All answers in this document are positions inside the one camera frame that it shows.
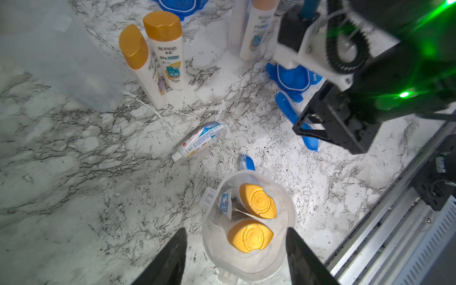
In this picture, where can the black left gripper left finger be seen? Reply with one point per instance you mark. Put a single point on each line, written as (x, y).
(168, 266)

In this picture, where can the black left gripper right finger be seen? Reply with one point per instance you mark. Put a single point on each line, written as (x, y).
(305, 268)

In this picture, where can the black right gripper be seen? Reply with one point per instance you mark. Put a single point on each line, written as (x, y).
(336, 117)

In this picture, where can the orange cap bottle one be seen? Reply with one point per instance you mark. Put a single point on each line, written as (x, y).
(249, 235)

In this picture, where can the clear plastic container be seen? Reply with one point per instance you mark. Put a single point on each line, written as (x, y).
(48, 40)
(249, 24)
(258, 265)

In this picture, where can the orange cap bottle four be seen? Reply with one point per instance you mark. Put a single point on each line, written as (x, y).
(257, 202)

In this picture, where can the toothpaste tube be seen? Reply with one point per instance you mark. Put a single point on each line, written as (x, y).
(224, 203)
(197, 139)

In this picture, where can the blue lid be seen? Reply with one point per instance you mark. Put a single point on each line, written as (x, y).
(181, 8)
(293, 81)

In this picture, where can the blue lid back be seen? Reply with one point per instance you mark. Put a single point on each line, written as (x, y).
(181, 8)

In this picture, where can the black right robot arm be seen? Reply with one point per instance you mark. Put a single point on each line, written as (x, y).
(382, 60)

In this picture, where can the orange cap bottle three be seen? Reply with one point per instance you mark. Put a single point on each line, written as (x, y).
(165, 36)

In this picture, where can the orange cap bottle two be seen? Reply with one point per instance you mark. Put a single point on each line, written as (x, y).
(139, 59)

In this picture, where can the aluminium front rail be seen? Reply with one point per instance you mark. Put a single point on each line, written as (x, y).
(402, 240)

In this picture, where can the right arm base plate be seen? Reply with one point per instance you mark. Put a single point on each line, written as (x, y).
(436, 180)

